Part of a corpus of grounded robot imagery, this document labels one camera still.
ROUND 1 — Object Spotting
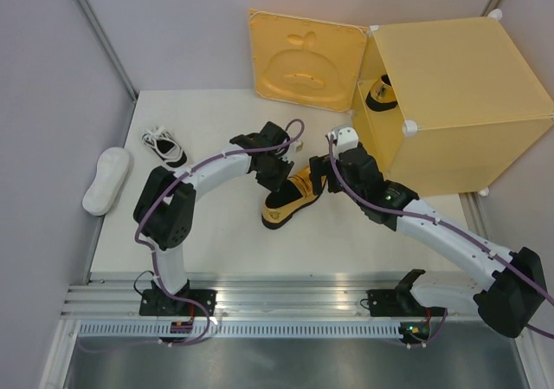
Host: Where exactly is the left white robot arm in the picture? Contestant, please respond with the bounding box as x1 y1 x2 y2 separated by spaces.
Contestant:
133 119 305 316

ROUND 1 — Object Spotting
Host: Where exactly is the white slotted cable duct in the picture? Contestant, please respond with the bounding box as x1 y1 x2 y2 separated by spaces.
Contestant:
78 320 403 339

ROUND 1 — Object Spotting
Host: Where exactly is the black white sneaker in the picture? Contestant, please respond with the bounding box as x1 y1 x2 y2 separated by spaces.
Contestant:
141 126 188 168

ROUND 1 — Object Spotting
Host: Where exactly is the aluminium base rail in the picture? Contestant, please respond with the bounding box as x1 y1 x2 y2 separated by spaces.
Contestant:
60 191 507 321

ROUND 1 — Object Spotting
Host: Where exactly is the yellow plastic shoe cabinet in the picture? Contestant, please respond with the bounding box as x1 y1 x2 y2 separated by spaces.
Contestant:
352 16 553 197

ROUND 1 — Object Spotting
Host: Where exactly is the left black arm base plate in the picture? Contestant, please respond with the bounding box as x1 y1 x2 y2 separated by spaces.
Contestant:
138 289 216 317

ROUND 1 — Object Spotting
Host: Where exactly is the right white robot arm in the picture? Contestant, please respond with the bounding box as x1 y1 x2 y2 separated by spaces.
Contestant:
309 126 553 338

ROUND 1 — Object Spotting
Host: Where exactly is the white sneaker sole up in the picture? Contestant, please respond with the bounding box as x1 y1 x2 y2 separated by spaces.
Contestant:
81 147 131 217

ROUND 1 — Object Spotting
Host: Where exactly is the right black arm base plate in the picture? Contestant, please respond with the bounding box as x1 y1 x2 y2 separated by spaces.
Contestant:
366 289 409 318

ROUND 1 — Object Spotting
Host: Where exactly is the gold loafer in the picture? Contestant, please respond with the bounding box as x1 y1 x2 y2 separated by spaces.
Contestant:
261 166 321 230
365 75 398 112

